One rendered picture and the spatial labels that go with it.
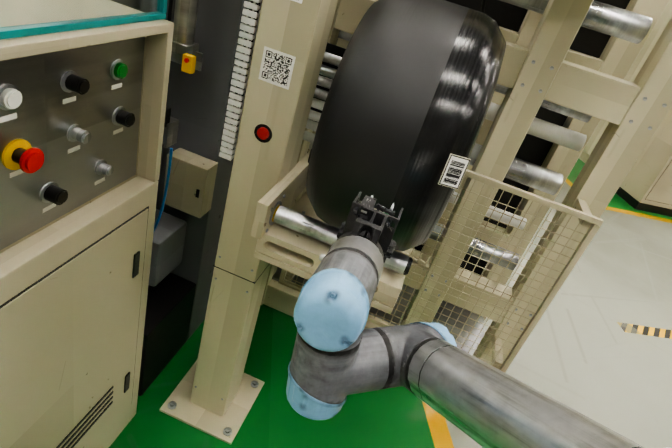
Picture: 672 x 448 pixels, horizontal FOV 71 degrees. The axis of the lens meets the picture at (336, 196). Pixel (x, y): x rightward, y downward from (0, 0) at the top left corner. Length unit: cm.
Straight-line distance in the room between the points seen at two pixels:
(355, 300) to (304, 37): 68
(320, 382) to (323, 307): 11
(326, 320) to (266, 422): 136
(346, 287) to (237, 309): 97
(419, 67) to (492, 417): 58
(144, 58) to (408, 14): 55
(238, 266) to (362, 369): 82
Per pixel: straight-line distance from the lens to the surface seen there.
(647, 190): 534
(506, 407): 50
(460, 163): 86
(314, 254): 110
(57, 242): 100
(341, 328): 49
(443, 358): 57
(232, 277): 138
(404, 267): 109
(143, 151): 117
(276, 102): 110
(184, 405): 183
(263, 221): 109
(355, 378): 59
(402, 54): 88
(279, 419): 185
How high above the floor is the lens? 151
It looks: 28 degrees down
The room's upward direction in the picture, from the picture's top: 17 degrees clockwise
